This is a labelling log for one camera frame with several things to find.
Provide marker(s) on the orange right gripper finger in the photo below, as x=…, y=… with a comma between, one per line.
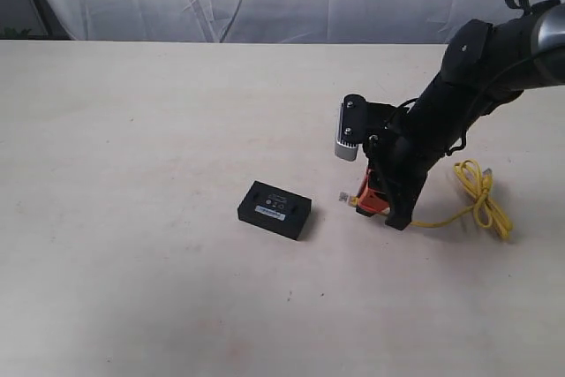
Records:
x=364, y=186
x=373, y=203

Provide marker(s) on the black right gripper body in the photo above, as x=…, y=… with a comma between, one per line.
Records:
x=397, y=167

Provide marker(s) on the small black network box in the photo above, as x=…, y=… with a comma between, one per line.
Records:
x=274, y=209

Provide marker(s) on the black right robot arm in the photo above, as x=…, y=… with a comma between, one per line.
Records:
x=483, y=67

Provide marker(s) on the green plant leaves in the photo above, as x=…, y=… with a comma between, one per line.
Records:
x=10, y=33

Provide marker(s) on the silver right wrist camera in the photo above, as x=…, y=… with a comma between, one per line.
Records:
x=351, y=124

